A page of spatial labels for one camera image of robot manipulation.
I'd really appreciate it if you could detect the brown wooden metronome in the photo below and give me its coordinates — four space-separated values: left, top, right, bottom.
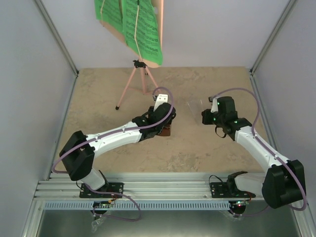
158 124 171 137

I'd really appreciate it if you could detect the clear plastic metronome cover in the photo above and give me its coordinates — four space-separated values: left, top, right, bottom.
187 99 204 125

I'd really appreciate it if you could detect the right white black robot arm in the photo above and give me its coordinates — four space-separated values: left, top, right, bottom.
201 96 307 210

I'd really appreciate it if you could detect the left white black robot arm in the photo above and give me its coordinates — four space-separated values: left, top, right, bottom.
59 102 176 197

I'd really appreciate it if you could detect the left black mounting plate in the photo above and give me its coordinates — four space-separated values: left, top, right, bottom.
79 182 124 199

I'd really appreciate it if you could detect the black mounting plate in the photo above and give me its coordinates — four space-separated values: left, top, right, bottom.
79 182 124 199
209 182 256 198

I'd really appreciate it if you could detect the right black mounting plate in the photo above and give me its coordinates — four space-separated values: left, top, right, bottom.
209 182 256 198

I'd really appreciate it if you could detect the green sheet music right page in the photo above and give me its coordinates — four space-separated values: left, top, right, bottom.
121 0 163 68

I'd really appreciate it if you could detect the green sheet music page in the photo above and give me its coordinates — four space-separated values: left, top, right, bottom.
94 0 123 33
121 0 163 68

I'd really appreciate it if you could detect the clear plastic bag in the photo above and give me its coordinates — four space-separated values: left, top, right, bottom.
91 214 107 233

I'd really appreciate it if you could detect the pink tripod music stand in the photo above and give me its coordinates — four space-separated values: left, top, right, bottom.
98 0 164 110

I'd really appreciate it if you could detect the green sheet music left page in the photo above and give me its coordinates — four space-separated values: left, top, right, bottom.
94 0 123 33

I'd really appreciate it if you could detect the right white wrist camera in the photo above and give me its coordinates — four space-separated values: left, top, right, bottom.
208 97 218 113

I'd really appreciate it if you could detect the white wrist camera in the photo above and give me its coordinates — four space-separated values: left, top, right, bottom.
154 94 168 111
208 97 218 113

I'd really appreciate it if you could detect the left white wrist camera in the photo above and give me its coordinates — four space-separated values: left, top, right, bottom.
154 94 168 111

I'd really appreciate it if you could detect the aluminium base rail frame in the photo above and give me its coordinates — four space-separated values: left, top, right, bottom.
23 173 315 237

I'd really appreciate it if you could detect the grey slotted cable duct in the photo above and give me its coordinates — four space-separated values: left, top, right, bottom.
43 200 230 211

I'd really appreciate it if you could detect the right aluminium corner post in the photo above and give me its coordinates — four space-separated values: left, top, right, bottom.
249 0 298 76

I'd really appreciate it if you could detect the aluminium corner post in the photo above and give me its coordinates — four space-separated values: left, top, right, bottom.
33 0 79 77
249 0 298 76

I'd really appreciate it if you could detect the left aluminium corner post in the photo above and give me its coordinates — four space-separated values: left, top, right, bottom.
33 0 79 77

